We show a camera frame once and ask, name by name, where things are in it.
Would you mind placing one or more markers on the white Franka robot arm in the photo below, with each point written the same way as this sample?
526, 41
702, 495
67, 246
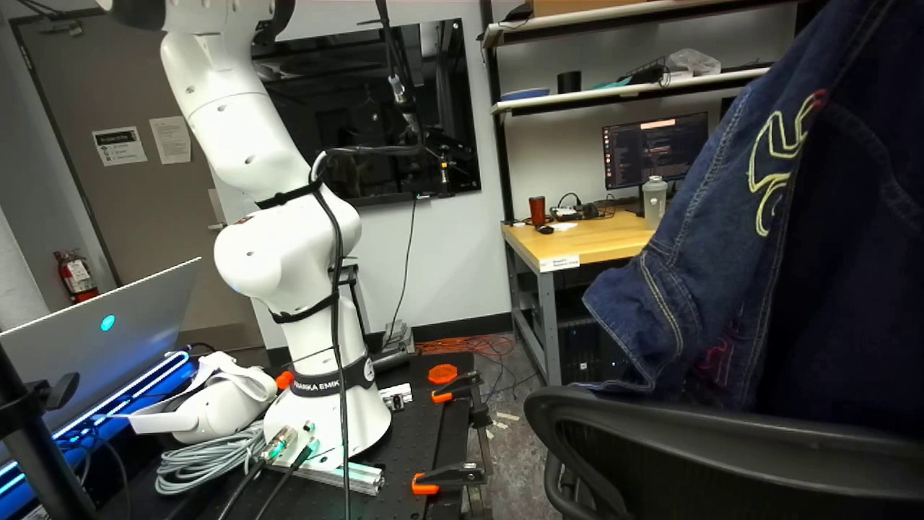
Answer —
289, 249

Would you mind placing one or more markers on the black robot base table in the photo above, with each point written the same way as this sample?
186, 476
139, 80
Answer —
409, 444

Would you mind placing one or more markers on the black mesh office chair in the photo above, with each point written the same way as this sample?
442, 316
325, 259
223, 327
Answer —
722, 463

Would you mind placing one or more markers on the red cup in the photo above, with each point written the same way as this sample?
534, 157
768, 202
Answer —
537, 212

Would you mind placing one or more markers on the grey floor box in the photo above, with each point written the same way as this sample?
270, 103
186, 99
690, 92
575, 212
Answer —
393, 348

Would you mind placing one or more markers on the orange round knob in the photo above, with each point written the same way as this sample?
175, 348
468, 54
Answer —
442, 374

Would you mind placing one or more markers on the orange black bar clamp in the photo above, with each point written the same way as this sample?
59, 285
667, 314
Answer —
423, 483
442, 395

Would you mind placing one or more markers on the small white connector box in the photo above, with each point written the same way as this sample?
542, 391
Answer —
396, 398

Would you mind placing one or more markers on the black computer tower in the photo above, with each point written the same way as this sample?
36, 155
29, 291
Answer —
586, 350

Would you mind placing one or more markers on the white tape strip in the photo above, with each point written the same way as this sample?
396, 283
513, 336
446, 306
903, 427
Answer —
506, 418

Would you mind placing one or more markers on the white plastic bottle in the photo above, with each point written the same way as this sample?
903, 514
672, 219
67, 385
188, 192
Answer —
653, 202

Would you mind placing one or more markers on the black cup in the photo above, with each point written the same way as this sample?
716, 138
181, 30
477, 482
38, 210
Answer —
569, 83

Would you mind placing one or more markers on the small orange knob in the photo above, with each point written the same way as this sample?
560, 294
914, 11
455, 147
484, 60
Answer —
286, 382

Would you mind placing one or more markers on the monitor showing code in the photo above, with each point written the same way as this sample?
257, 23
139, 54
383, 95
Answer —
653, 150

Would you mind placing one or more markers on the grey metal shelf rack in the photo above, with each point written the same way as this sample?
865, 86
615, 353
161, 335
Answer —
624, 92

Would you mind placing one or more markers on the silver bar green lights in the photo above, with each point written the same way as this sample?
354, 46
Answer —
328, 470

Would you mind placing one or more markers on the white VR headset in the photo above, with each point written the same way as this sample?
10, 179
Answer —
218, 400

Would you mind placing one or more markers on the brown cardboard box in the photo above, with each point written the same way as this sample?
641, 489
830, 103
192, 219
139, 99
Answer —
586, 7

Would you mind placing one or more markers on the white crumpled bag on shelf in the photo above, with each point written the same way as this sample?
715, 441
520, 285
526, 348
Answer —
690, 66

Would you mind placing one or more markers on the white plain paper sheet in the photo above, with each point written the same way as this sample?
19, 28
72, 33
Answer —
171, 141

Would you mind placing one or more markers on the grey door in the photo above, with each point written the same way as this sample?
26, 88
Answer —
126, 220

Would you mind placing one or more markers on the white printed notice sheet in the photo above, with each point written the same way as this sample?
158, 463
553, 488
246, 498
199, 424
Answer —
119, 147

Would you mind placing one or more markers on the silver laptop glowing logo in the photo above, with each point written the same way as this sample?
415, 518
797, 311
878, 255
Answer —
97, 336

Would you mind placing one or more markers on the red fire extinguisher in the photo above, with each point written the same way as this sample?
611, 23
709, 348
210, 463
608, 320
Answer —
75, 280

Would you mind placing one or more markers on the black tripod stand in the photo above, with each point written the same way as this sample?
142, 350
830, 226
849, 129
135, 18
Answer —
38, 452

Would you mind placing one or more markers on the wooden desk grey frame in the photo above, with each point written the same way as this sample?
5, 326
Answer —
586, 241

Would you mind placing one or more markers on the black wall screen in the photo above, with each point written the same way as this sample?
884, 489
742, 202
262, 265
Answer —
423, 105

